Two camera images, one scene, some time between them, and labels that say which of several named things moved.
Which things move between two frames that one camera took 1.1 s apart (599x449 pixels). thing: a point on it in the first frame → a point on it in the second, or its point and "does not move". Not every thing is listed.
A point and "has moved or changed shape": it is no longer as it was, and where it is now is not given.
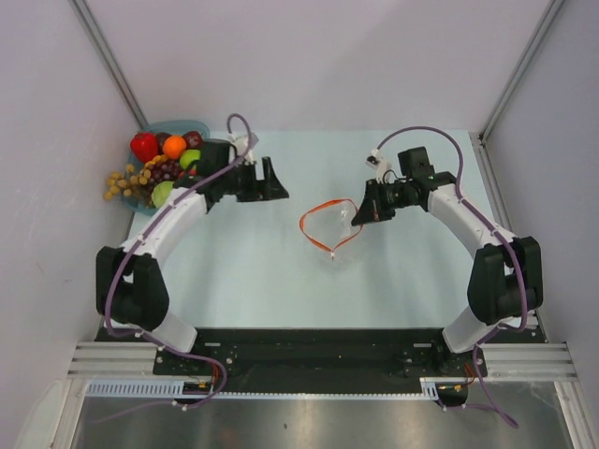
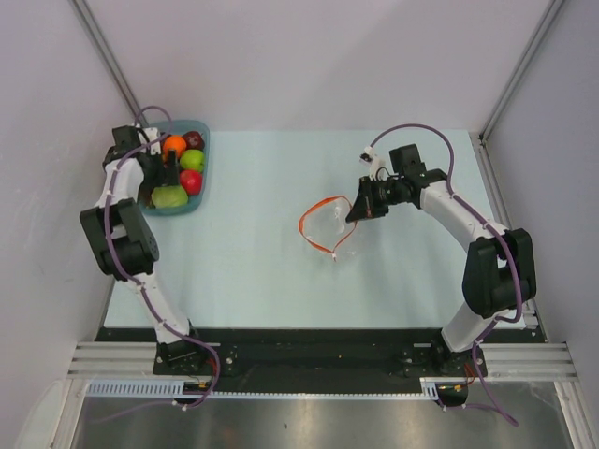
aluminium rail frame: (532, 362) does not move
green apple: (189, 155) does not move
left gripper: (268, 189) → (160, 180)
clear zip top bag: (329, 226) has moved or changed shape
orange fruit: (174, 146) does not move
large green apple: (160, 193) does not move
